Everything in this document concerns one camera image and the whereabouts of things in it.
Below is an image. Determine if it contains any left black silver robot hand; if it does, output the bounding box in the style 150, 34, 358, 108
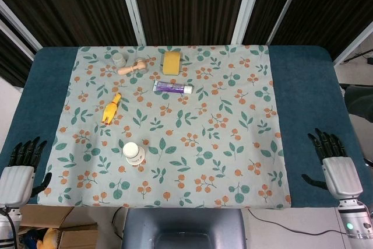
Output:
0, 136, 52, 206

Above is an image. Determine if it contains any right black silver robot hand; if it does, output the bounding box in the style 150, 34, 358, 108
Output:
301, 128, 364, 201

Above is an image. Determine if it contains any white paper cup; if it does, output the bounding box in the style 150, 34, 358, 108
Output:
122, 142, 146, 166

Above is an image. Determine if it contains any yellow plush toy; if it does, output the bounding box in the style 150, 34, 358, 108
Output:
24, 227, 58, 249

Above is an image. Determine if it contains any cardboard box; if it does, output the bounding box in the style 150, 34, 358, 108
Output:
19, 205, 98, 249

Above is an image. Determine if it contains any black chair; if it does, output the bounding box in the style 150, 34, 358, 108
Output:
339, 84, 373, 123

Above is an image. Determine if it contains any teal table cover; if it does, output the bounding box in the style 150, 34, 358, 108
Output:
0, 45, 370, 206

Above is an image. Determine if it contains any yellow rubber chicken toy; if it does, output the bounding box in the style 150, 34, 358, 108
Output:
101, 92, 122, 125

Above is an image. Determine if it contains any wooden massager tool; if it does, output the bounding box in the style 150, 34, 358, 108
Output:
117, 59, 146, 76

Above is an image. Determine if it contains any floral leaf berry tablecloth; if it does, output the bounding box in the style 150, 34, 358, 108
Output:
37, 45, 292, 209

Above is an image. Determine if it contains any small grey jar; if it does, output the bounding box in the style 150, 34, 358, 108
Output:
112, 52, 126, 68

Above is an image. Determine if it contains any purple white toothpaste tube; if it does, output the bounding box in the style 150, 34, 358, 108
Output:
153, 80, 194, 94

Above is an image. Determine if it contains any yellow sponge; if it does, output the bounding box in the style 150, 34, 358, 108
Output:
162, 51, 181, 76

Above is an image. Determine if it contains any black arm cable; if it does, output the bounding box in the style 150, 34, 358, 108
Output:
0, 206, 18, 249

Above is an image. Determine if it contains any black floor cable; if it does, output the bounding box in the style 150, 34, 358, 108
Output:
247, 208, 349, 236
112, 208, 126, 240

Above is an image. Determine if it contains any dark partition panel white frame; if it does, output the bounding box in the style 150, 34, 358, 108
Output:
241, 0, 307, 45
268, 0, 373, 65
0, 24, 34, 88
116, 0, 263, 46
0, 0, 146, 47

